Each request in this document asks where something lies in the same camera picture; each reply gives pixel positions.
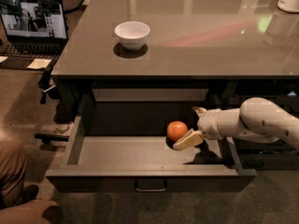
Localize person's brown trouser legs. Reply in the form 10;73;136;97
0;141;63;224

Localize orange fruit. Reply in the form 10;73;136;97
166;120;188;142

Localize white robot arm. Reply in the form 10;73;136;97
173;97;299;150

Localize black open laptop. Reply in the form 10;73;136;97
0;0;68;58

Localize white robot base cylinder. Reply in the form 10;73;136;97
278;0;299;13

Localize black shoe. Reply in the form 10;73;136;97
21;185;39;203

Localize white ceramic bowl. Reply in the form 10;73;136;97
114;21;150;50

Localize metal drawer handle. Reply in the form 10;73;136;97
135;179;166;192

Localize open dark top drawer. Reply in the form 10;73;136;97
46;89;256;192

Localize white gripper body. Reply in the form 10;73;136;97
197;109;223;140

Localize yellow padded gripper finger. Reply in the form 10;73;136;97
192;106;206;116
173;129;205;150

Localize white paper note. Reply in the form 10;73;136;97
27;59;50;70

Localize dark lower side drawers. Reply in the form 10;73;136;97
221;79;299;170

